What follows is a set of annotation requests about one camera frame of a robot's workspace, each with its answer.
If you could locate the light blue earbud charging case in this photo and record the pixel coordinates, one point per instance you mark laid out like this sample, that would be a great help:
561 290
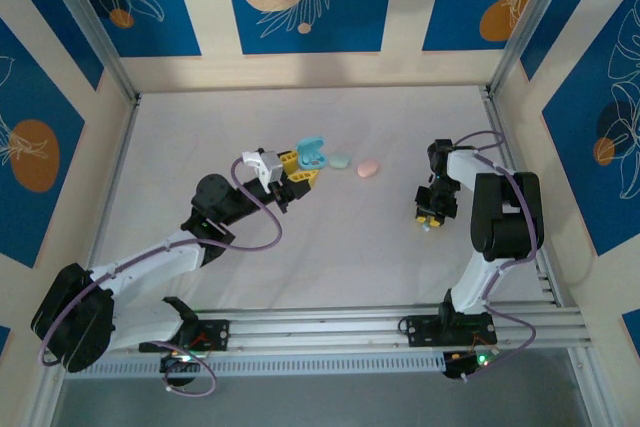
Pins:
311 144

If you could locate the pink earbud charging case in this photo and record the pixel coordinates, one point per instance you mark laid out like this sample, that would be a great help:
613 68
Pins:
368 168

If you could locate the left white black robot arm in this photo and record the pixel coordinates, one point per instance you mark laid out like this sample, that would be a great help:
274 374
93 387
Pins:
145 262

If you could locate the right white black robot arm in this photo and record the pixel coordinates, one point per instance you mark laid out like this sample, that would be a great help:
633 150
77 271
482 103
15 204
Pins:
475 277

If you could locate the black controller board green light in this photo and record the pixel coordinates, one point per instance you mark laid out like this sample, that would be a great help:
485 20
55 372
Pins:
457 367
175 363

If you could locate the aluminium side rail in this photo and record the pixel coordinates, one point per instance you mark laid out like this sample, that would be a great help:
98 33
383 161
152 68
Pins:
111 187
497 112

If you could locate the aluminium cross rail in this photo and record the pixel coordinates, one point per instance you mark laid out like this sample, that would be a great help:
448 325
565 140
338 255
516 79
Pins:
325 327

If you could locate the aluminium frame post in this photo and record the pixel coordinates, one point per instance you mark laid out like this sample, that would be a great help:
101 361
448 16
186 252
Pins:
531 22
90 22

